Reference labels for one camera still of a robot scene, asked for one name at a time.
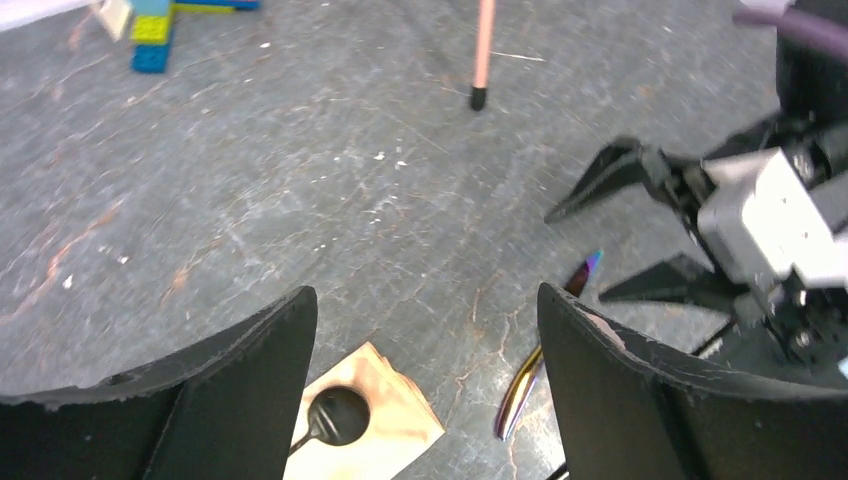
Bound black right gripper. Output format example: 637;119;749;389
544;113;847;385

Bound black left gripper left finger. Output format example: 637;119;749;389
1;286;318;479

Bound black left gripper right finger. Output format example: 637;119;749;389
537;283;847;479

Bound iridescent rainbow knife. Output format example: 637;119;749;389
494;250;603;441

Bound black utensil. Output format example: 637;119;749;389
289;386;371;456

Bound peach cloth napkin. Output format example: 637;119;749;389
283;342;445;480

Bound pink tripod stand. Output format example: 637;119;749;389
469;0;496;112

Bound colourful toy brick structure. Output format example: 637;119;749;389
90;0;261;74

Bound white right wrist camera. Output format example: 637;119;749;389
697;148;847;293

